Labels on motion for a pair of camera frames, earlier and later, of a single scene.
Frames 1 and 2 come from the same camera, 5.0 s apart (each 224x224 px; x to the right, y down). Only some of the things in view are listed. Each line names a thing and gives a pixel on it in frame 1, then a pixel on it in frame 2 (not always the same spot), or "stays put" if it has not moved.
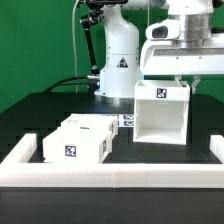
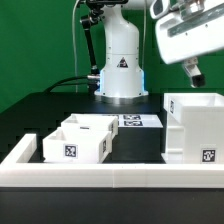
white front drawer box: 78,145 stays put
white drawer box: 92,121 stays put
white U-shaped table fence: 17,172 stays put
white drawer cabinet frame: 161,112 to 194,128
